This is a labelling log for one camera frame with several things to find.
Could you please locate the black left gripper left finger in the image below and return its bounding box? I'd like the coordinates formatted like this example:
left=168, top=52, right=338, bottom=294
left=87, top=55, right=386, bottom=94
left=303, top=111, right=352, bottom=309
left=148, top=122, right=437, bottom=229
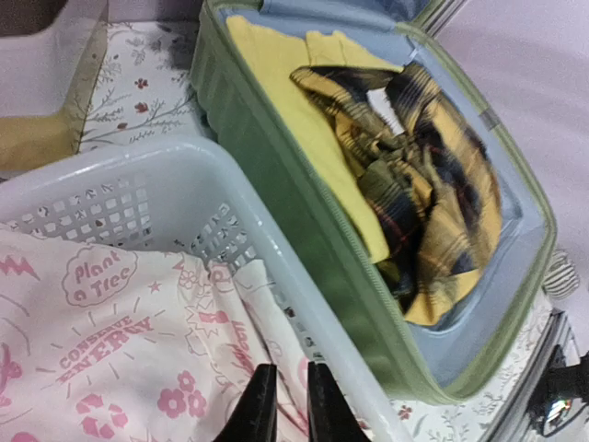
left=214, top=364, right=277, bottom=442

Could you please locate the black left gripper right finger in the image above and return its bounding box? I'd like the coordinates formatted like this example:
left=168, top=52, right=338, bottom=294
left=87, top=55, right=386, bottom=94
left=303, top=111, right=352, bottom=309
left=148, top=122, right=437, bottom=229
left=307, top=362, right=370, bottom=442

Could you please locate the white pink printed cloth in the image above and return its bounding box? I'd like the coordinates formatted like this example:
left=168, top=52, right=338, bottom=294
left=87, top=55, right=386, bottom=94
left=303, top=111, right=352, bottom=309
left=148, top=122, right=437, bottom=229
left=1, top=227, right=308, bottom=441

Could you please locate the white plastic mesh basket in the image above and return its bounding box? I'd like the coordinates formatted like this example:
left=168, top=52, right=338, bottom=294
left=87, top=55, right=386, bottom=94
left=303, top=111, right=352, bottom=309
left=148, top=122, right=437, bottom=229
left=1, top=137, right=404, bottom=441

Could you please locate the yellow plaid garment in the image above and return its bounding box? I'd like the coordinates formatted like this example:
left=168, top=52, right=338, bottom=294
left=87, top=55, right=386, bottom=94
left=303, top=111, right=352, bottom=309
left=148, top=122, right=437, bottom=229
left=291, top=63, right=502, bottom=326

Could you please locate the green hard-shell suitcase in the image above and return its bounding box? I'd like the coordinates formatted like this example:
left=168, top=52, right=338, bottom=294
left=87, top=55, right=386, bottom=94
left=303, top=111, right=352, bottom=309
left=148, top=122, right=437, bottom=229
left=191, top=1, right=556, bottom=404

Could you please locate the plain yellow garment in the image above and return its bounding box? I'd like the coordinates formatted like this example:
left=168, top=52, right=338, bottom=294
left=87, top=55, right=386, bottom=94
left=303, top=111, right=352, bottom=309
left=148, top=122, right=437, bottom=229
left=225, top=15, right=401, bottom=263

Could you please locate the drawer cabinet with dark top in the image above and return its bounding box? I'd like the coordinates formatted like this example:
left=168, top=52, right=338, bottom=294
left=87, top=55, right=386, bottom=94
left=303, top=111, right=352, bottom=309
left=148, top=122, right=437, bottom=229
left=1, top=1, right=109, bottom=179

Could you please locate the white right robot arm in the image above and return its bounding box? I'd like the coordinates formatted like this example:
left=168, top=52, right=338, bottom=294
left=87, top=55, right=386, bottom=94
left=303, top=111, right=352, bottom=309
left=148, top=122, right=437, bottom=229
left=527, top=346, right=588, bottom=438

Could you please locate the floral white tablecloth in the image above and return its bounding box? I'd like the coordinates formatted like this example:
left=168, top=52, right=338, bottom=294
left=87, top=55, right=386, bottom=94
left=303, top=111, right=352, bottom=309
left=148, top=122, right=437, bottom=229
left=81, top=21, right=552, bottom=441

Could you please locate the aluminium front rail frame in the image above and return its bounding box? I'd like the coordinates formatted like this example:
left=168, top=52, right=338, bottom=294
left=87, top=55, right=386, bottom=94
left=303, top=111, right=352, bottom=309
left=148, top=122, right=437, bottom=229
left=481, top=310, right=588, bottom=441

